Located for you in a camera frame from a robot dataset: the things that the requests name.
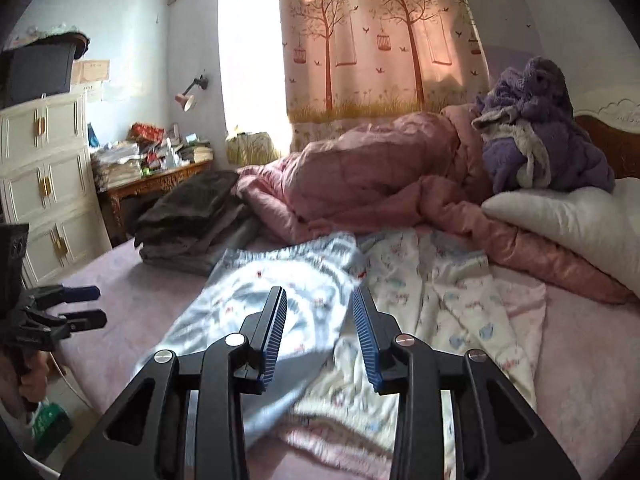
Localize blue cat-print pants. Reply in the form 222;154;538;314
132;232;368;448

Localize black case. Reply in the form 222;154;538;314
0;32;91;108

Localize pink bed sheet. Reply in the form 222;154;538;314
52;240;640;480

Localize carved wooden desk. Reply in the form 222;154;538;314
97;160;213;248

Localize stack of books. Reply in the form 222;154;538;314
179;142;213;165

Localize dark brown folded pants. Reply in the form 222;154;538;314
134;170;241;248

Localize white pillow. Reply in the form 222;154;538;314
481;177;640;303

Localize grey folded pants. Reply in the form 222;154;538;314
137;210;261;277

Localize tan wall certificate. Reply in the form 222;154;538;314
72;60;111;83

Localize cream cabinet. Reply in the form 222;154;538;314
0;85;113;286

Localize wooden bed headboard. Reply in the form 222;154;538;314
572;85;640;181

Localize stack of papers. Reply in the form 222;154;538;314
92;141;146;192

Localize tree-print curtain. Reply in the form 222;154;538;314
275;0;493;138

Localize red snack bag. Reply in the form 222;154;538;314
129;122;165;143

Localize purple fleece robe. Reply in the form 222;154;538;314
472;57;616;195

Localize pink quilt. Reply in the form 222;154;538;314
236;104;626;306

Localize pink wall lamp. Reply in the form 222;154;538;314
174;75;208;112

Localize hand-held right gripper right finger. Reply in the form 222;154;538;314
351;287;583;480

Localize pink white cat-print pajamas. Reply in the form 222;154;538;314
280;227;548;480

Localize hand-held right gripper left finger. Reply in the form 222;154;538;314
60;286;288;480

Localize person's left hand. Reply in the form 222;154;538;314
17;350;53;406

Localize grass-print covered stand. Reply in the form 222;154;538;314
226;131;281;166

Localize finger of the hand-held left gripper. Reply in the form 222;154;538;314
57;310;107;333
22;285;101;308

